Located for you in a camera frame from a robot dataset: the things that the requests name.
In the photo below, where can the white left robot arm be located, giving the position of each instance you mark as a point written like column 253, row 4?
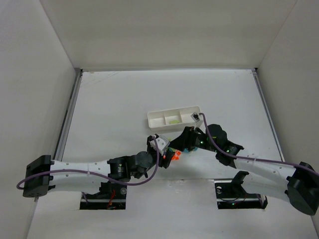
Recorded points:
column 45, row 175

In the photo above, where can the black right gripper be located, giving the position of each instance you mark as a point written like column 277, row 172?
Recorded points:
column 187, row 137

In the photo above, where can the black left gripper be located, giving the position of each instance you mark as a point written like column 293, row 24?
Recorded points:
column 166, row 157

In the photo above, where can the teal lego brick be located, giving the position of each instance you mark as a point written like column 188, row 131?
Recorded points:
column 190, row 150

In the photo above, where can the orange lego pieces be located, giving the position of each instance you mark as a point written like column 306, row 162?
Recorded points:
column 176, row 155

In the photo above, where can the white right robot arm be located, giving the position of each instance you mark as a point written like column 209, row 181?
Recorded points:
column 297, row 185

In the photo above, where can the lime green curved lego brick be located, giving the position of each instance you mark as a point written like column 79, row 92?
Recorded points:
column 174, row 122

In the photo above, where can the white divided plastic tray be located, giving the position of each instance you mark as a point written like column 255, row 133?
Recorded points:
column 159, row 120

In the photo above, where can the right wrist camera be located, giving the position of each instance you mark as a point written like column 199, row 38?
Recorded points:
column 195, row 117

